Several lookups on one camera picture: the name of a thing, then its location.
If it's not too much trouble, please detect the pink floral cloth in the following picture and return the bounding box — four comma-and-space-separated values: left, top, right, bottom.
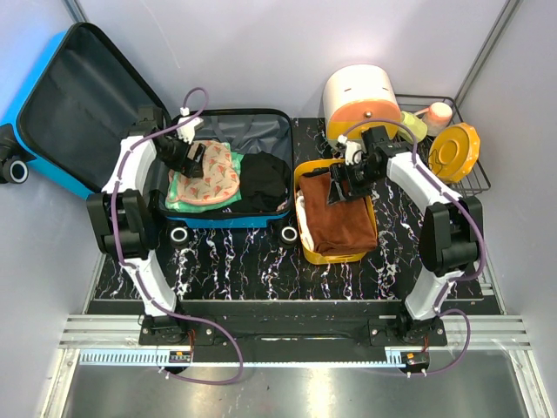
172, 140, 241, 206

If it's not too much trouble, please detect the white drawer cabinet with orange drawers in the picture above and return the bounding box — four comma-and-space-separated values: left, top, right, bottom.
322, 64, 401, 151

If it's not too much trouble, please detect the yellow plastic basket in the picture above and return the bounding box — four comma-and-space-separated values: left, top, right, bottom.
294, 158, 379, 265

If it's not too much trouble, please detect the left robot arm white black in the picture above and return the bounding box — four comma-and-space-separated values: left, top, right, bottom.
86, 107, 201, 345

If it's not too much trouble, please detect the blue fish-print suitcase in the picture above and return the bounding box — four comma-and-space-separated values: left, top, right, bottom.
1, 23, 293, 246

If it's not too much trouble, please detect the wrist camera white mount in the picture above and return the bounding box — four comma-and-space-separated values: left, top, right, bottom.
337, 135, 363, 165
177, 107, 204, 144

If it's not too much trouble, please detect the aluminium rail frame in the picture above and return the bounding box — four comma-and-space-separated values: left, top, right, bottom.
42, 315, 556, 417

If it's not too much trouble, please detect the green tie-dye cloth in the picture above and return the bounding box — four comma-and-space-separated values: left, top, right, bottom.
165, 154, 244, 213

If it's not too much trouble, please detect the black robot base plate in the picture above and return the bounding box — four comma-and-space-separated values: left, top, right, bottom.
139, 300, 447, 347

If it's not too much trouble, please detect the white fluffy towel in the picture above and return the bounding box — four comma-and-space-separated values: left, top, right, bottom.
295, 191, 314, 251

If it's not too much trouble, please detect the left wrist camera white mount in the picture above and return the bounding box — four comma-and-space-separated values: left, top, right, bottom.
177, 107, 204, 144

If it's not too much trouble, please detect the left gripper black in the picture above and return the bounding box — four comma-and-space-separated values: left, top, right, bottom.
158, 128, 205, 179

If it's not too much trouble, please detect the black garment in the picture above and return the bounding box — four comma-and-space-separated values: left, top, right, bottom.
300, 168, 330, 178

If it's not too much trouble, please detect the green faceted cup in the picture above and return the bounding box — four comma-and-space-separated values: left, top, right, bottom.
399, 111, 427, 144

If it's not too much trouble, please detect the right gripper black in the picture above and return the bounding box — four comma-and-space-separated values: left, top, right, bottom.
326, 160, 383, 207

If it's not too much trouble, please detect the black clothes pile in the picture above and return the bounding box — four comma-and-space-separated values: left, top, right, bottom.
230, 152, 291, 213

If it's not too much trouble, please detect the brown towel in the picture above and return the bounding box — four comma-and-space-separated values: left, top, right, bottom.
299, 172, 378, 256

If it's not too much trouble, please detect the black wire dish rack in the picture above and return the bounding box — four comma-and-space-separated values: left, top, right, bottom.
391, 94, 492, 201

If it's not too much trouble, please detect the black marble pattern mat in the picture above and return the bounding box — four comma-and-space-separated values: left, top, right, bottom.
86, 116, 484, 302

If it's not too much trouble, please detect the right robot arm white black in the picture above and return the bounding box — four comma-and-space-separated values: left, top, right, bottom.
327, 119, 486, 346

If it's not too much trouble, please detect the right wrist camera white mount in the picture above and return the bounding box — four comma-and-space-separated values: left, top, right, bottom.
337, 135, 363, 165

